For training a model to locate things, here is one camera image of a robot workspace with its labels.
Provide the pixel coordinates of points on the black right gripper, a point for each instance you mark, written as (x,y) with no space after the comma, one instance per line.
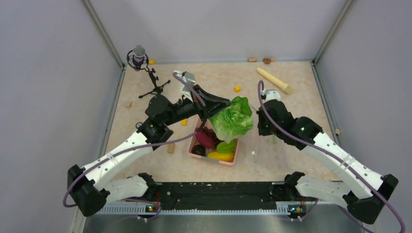
(262,130)

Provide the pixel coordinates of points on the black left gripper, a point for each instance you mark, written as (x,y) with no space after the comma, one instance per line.
(214,103)

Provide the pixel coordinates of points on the green toy lettuce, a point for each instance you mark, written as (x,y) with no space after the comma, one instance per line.
(234,121)

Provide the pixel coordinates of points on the clear zip top bag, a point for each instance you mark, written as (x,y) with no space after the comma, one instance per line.
(256,143)

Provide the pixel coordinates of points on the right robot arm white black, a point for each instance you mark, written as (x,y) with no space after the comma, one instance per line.
(362,192)

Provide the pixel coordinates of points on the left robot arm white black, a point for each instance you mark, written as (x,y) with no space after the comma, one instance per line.
(91,187)

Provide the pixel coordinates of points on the yellow cube block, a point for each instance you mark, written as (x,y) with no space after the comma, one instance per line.
(237,89)

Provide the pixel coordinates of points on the dark red toy grapes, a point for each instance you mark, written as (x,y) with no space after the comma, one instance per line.
(212,135)

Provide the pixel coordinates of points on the cream toy rolling pin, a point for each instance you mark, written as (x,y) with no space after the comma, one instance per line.
(286,88)

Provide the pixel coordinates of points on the magenta toy sweet potato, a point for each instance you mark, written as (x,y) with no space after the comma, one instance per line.
(204,140)

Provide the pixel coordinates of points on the green toy starfruit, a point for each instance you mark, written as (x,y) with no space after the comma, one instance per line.
(225,148)

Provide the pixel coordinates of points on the dark purple toy fruit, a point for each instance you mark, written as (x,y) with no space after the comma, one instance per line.
(199,150)

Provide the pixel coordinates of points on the black microphone tripod stand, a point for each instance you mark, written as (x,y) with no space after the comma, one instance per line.
(158,89)

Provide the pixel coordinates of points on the tan wooden block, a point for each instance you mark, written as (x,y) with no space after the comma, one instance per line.
(171,148)

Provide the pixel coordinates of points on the light wooden cube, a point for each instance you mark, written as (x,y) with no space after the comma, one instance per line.
(128,104)

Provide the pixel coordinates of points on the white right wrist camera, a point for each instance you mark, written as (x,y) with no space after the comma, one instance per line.
(270,94)

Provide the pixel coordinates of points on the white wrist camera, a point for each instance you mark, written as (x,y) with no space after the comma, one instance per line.
(187,81)
(270,94)

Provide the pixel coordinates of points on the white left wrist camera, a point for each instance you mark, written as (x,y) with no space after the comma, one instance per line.
(187,81)

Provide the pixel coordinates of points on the tan cork block at wall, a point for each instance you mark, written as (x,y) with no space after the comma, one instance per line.
(252,59)

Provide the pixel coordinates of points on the brown round block at wall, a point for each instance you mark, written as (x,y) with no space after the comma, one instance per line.
(266,60)

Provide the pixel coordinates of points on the grey microphone with shock mount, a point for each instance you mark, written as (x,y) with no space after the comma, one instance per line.
(138,59)

